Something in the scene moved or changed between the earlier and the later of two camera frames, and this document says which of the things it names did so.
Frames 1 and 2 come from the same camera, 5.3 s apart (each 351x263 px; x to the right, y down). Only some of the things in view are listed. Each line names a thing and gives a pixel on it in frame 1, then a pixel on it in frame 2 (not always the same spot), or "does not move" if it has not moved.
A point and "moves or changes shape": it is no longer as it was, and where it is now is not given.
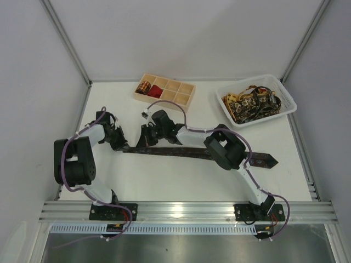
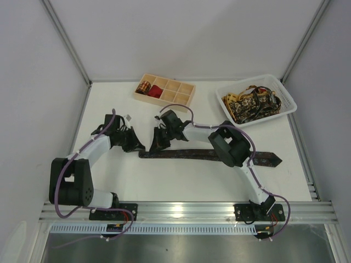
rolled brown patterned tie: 143,87 does not move
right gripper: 146,134 → 163,134
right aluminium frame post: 306,41 does not move
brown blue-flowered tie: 253,160 moves or changes shape
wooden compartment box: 153,89 does not move
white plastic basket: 255,99 does not move
